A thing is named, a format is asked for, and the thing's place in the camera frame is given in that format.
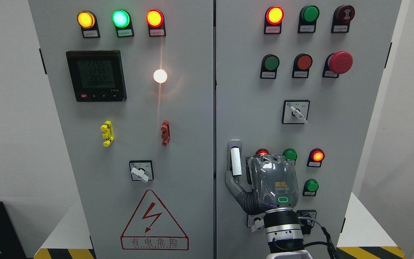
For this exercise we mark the green indicator light top left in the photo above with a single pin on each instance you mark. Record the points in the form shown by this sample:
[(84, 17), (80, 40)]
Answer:
[(123, 23)]

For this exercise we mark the left door selector switch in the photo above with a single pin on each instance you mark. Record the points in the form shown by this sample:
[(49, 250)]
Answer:
[(141, 170)]

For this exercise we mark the red triangle warning sign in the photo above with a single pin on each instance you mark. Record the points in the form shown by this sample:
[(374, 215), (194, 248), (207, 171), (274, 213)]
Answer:
[(153, 227)]

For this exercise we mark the red emergency stop button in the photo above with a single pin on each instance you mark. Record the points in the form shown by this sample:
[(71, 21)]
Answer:
[(337, 63)]

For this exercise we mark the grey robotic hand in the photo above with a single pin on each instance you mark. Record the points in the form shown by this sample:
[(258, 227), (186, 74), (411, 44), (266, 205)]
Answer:
[(274, 185)]

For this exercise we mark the dark red buzzer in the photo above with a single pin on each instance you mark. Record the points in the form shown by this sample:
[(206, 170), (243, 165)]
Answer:
[(341, 19)]

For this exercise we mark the black digital power meter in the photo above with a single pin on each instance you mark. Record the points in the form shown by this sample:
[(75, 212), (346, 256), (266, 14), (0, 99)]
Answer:
[(97, 76)]

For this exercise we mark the red push button upper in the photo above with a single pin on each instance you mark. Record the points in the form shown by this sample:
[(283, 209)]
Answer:
[(301, 66)]

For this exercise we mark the red lamp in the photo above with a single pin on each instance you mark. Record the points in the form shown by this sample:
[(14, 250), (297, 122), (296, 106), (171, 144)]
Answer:
[(315, 158), (261, 152)]

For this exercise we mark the yellow indicator light top left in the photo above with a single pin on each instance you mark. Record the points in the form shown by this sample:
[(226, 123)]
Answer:
[(88, 24)]

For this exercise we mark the red indicator light top right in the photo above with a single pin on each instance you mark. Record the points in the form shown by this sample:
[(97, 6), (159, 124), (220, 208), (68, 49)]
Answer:
[(273, 20)]

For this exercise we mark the silver door handle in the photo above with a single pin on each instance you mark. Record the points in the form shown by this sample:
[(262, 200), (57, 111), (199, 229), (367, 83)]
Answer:
[(234, 152)]

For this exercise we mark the white indicator light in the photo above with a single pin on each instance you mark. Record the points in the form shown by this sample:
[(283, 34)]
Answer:
[(160, 76)]

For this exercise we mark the grey left cabinet door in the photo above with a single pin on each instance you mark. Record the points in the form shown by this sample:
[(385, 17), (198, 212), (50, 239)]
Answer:
[(183, 170)]

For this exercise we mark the red lamp middle left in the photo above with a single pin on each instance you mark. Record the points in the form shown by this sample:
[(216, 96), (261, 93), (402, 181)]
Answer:
[(261, 152)]

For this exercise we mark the red lamp middle right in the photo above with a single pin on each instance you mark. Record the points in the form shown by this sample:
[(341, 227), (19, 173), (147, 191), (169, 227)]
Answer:
[(315, 158)]

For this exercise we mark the grey cabinet door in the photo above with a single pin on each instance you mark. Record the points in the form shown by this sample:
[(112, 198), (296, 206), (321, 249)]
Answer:
[(183, 170), (250, 109)]

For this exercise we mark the white lower selector switch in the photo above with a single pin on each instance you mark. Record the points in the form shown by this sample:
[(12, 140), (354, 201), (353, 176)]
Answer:
[(255, 223)]

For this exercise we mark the green indicator light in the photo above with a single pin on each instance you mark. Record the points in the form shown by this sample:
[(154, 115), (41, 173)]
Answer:
[(123, 23), (308, 19)]

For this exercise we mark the green push button upper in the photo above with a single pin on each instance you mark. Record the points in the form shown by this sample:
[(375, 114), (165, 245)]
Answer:
[(269, 65)]

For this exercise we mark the black knob selector switch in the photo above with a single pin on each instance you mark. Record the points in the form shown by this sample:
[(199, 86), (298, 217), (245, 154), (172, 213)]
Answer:
[(306, 225)]

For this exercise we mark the grey right cabinet door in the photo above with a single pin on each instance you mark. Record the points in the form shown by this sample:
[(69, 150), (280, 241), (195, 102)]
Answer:
[(250, 109)]

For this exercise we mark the green indicator light top right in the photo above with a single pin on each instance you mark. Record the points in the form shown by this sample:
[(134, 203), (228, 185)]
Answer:
[(308, 19)]

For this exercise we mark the right door upper selector switch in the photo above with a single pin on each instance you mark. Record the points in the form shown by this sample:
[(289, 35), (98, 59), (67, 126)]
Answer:
[(295, 112)]

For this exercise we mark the red indicator light top left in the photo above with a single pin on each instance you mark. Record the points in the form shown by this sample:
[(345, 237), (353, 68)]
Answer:
[(156, 23)]

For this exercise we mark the red indicator light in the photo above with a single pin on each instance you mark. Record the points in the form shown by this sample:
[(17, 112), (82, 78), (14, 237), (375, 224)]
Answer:
[(273, 20), (156, 23)]

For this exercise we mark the green lamp middle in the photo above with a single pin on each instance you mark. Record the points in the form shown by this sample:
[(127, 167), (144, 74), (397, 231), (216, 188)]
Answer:
[(290, 154)]

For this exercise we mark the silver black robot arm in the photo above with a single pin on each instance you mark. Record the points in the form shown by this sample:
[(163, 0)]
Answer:
[(284, 235)]

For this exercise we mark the door selector switch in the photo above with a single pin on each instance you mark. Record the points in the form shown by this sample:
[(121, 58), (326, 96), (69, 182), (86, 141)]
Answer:
[(295, 112), (141, 170)]

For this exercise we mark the white cabinet base platform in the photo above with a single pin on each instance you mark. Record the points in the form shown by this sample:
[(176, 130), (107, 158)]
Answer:
[(362, 237)]

